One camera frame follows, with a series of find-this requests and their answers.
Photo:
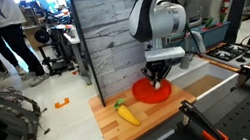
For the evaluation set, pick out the black round stand device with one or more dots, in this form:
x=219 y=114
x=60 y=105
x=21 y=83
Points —
x=42 y=36

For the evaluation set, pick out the grey wood print backdrop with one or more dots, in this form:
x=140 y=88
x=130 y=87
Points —
x=109 y=32

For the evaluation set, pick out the red radish toy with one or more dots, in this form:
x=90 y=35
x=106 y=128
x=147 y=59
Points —
x=209 y=22

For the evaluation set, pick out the white toy sink basin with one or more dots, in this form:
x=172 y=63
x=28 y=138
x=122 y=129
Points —
x=179 y=70

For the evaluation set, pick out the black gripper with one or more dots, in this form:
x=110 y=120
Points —
x=159 y=66

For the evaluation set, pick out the red fire extinguisher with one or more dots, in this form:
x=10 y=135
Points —
x=224 y=5

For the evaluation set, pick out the black backdrop edge bar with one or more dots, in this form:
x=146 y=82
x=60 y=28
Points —
x=84 y=46

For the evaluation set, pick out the wooden stove counter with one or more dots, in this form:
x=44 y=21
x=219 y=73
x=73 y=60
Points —
x=229 y=68

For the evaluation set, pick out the grey toy stove top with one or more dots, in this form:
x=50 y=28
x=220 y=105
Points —
x=230 y=53

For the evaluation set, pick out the yellow plush carrot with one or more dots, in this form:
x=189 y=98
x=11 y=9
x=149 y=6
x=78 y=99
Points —
x=128 y=115

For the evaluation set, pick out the wooden counter board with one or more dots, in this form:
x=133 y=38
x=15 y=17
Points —
x=158 y=112

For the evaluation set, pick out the person in white shirt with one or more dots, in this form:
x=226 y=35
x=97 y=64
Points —
x=5 y=18

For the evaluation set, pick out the orange round plate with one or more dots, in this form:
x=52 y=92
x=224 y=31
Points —
x=146 y=95

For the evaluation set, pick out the grey toy faucet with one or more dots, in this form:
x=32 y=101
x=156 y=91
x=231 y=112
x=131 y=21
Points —
x=185 y=62

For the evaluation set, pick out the teal planter box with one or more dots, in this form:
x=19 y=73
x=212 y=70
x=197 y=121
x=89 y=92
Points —
x=214 y=36

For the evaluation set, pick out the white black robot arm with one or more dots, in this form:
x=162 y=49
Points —
x=157 y=17

